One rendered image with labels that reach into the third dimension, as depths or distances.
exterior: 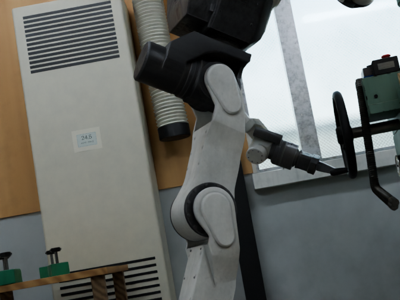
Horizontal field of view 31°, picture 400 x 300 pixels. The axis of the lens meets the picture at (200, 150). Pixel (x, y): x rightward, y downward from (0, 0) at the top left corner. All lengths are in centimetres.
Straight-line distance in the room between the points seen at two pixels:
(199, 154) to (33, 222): 188
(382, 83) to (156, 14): 155
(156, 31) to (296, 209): 109
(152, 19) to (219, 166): 174
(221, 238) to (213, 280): 11
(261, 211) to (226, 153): 165
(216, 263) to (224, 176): 23
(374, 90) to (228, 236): 74
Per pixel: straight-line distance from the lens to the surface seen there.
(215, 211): 185
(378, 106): 230
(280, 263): 356
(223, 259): 186
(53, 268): 293
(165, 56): 194
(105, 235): 331
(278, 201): 357
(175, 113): 345
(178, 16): 204
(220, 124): 192
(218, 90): 193
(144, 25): 357
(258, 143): 242
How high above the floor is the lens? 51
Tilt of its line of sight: 8 degrees up
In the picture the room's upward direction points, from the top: 10 degrees counter-clockwise
